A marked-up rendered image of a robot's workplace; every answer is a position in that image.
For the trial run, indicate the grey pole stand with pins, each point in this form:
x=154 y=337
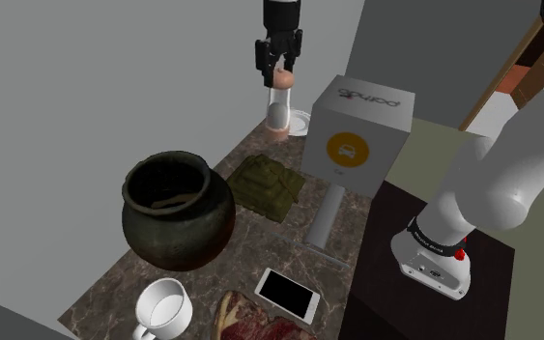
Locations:
x=325 y=216

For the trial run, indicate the dark robot stand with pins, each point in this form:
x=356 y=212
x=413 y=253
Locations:
x=422 y=306

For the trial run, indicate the olive green folded cloth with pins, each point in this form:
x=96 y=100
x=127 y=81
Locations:
x=267 y=186

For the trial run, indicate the white box with yellow circle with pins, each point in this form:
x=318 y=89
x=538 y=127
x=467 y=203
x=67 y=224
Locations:
x=356 y=141

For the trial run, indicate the raw red steak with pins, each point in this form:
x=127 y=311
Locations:
x=248 y=322

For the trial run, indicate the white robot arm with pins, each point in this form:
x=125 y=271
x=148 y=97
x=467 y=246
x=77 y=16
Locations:
x=497 y=188

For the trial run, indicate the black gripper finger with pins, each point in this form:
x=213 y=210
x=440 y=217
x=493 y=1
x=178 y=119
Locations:
x=294 y=47
x=266 y=56

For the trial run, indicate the brown wooden door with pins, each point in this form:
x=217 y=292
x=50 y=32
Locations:
x=533 y=70

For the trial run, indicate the dark round clay pot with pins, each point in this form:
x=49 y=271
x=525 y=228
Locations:
x=182 y=230

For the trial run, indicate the white smartphone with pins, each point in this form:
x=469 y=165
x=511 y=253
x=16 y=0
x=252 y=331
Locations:
x=286 y=294

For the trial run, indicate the white mug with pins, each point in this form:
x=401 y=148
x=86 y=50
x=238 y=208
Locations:
x=165 y=308

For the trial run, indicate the white plate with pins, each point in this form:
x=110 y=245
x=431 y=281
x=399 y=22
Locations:
x=299 y=123

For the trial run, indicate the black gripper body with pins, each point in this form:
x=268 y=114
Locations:
x=280 y=16

